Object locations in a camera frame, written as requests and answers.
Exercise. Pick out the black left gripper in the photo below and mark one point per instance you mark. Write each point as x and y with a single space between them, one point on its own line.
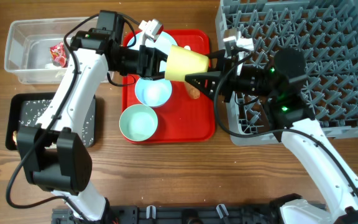
146 66

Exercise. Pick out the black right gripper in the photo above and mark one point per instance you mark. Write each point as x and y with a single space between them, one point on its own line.
213 76

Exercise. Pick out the yellow plastic cup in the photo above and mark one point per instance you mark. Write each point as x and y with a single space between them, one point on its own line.
182 62

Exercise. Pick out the light blue bowl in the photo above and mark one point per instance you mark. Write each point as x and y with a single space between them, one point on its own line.
153 93

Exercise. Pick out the mint green bowl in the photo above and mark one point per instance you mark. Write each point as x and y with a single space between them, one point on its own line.
138 122

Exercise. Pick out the red snack wrapper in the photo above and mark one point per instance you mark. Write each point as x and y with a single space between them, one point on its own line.
58 54

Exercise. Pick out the white napkin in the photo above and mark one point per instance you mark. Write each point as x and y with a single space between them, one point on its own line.
52 65

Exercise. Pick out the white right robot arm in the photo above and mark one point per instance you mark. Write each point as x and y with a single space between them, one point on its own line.
292 123

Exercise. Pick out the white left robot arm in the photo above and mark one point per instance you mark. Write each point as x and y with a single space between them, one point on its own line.
53 155

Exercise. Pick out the grey dishwasher rack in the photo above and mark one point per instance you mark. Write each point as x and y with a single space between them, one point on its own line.
327 34

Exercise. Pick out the black food waste tray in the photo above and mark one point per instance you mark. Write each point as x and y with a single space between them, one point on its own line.
15 108

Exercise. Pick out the light blue plate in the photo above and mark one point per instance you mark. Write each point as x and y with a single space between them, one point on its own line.
163 44

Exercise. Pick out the clear plastic bin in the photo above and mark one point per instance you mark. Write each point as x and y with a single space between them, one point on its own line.
28 48

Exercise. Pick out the brown food scrap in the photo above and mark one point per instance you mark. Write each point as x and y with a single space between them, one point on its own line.
14 137

